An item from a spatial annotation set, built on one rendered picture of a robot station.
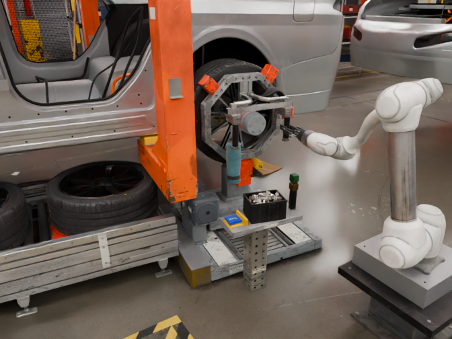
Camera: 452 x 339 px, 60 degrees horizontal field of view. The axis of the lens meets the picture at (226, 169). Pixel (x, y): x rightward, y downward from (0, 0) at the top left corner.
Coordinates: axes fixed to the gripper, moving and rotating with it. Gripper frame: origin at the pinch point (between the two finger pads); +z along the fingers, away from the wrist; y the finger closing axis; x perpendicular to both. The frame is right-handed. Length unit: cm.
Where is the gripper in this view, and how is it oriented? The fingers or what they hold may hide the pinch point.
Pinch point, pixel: (286, 127)
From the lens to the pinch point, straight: 237.5
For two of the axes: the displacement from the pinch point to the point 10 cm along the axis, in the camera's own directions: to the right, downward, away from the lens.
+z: -4.3, -3.6, 8.3
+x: 0.0, -9.2, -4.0
